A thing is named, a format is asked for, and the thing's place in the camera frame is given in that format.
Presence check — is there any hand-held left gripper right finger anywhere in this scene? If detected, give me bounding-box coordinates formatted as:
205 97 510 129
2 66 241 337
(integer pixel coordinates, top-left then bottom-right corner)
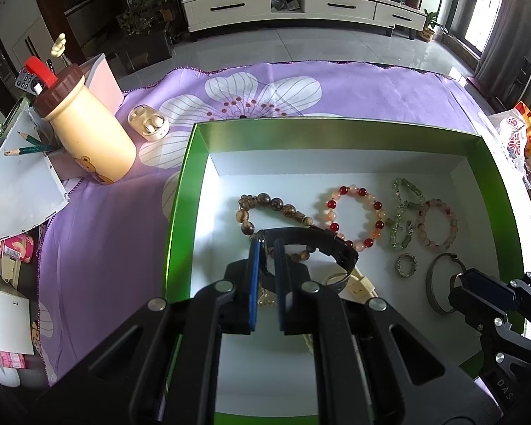
272 238 501 425

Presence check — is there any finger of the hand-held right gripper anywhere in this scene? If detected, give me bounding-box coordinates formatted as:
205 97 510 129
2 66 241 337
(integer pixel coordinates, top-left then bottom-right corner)
462 268 531 317
447 284 520 333

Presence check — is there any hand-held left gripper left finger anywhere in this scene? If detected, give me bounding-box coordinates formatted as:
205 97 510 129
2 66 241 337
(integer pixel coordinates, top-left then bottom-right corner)
35 237 263 425

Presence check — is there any dark metal ring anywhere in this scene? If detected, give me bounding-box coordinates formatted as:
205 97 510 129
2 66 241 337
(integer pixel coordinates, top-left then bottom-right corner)
426 252 467 316

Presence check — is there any black wristband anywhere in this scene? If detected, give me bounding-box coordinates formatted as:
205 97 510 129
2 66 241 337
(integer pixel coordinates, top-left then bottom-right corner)
257 227 359 295

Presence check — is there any pink bead bracelet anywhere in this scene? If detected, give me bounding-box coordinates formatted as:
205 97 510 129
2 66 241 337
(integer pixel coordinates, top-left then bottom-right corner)
413 199 458 251

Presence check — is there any silver studded ring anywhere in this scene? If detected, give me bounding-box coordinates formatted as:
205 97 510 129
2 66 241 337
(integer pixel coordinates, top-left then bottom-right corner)
395 253 417 279

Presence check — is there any brown wooden bead bracelet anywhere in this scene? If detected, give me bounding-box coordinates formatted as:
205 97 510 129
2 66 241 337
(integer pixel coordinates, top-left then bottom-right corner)
236 192 315 262

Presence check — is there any red and orange bead bracelet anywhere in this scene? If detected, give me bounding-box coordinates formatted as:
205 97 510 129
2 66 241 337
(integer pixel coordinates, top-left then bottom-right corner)
321 185 387 249

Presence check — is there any green cardboard box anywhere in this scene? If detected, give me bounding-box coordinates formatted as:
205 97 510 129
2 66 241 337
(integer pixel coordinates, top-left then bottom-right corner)
161 117 531 425

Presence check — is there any pale green stone bracelet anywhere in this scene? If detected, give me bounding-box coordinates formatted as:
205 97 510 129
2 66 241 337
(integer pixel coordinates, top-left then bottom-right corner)
388 178 426 251

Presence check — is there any cream rectangular clip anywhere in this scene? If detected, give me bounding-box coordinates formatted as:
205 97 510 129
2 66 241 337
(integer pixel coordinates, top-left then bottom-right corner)
343 268 379 298

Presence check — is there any white plastic bag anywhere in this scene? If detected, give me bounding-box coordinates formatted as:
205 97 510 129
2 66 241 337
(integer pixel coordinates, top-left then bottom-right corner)
489 110 529 171

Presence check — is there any white earbud case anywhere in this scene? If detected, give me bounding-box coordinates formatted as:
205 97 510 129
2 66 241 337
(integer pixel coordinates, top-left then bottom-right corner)
127 104 166 142

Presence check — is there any cream bottle with brown lid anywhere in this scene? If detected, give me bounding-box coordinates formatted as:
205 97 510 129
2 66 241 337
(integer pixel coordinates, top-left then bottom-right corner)
24 57 138 185

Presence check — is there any pink snack packet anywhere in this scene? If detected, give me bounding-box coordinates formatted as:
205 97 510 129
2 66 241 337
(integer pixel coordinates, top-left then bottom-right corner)
0 234 35 263

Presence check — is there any grey curtain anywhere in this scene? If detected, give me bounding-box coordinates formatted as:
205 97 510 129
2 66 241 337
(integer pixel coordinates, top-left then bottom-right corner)
473 0 531 98

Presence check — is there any white paper sheet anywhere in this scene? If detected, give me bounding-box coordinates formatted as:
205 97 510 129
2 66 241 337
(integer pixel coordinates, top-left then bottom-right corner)
0 95 69 246

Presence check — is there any pink pen holder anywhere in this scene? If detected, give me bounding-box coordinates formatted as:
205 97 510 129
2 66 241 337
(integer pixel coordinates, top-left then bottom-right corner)
48 53 125 178

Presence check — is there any small potted plant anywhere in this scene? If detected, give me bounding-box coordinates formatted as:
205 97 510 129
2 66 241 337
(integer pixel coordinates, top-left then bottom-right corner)
420 9 447 43

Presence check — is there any green pencil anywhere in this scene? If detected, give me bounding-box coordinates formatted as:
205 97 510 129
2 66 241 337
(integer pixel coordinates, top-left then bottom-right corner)
17 131 56 151
4 146 49 157

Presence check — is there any white TV cabinet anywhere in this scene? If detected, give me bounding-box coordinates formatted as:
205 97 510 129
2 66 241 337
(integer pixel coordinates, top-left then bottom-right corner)
179 0 428 43

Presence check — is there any cluster of green houseplants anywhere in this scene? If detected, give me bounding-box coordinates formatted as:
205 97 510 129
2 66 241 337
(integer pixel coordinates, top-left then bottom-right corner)
117 0 178 49

